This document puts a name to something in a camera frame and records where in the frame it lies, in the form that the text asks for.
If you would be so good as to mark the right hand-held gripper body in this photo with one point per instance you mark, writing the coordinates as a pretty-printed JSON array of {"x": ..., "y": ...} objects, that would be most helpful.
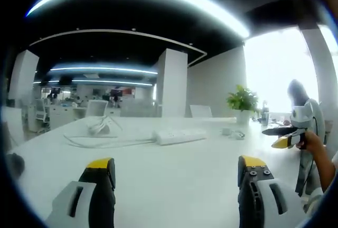
[{"x": 311, "y": 114}]

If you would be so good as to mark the white plant pot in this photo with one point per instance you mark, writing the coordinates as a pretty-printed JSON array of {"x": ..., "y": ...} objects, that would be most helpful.
[{"x": 243, "y": 117}]

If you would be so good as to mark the dark computer monitor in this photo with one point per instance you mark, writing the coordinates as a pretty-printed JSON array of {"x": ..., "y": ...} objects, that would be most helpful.
[
  {"x": 55, "y": 90},
  {"x": 116, "y": 92}
]

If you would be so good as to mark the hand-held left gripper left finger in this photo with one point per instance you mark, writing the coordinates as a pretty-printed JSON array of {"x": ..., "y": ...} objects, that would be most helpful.
[{"x": 66, "y": 201}]

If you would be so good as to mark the white mesh office chair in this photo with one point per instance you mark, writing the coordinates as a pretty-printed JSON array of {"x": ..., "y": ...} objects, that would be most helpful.
[{"x": 41, "y": 112}]

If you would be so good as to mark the dark round object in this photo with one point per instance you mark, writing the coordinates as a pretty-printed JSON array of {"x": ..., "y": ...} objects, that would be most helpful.
[{"x": 15, "y": 165}]

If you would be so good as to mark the person's right hand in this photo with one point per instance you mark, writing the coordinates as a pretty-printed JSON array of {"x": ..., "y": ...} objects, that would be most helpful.
[{"x": 313, "y": 142}]

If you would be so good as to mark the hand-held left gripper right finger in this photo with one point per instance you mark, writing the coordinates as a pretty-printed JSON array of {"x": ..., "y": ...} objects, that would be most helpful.
[{"x": 266, "y": 201}]

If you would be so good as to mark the white power strip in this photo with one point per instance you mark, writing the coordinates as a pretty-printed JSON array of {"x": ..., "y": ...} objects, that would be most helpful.
[{"x": 179, "y": 136}]

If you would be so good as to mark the white charger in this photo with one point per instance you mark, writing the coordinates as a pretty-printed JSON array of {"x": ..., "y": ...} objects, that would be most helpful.
[{"x": 226, "y": 131}]

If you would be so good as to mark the white desk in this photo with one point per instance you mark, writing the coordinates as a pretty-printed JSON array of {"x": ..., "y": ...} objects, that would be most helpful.
[{"x": 171, "y": 175}]

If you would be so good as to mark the green potted plant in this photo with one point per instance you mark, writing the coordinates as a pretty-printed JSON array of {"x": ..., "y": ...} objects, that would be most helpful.
[{"x": 243, "y": 98}]

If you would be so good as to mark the dark cup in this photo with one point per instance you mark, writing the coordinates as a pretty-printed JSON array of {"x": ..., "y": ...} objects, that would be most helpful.
[{"x": 265, "y": 119}]

